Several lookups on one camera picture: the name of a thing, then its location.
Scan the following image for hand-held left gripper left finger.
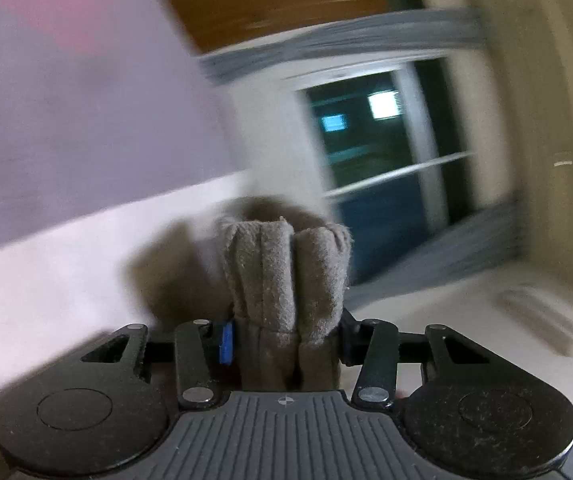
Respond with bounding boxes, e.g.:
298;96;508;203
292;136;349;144
80;318;237;409

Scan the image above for sliding glass window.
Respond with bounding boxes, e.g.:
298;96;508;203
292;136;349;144
284;56;479;287

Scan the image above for white air conditioner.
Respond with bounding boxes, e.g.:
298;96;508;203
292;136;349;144
494;284;573;358

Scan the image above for bed with striped sheet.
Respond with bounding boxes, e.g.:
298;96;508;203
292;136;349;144
0;0;253;401

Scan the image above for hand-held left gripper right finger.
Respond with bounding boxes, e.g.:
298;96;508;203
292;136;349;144
339;308;493;407

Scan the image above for grey curtain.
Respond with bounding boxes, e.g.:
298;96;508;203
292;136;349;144
350;199;523;307
198;7;489;85

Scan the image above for grey pants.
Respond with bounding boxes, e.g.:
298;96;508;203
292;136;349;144
216;216;353;392

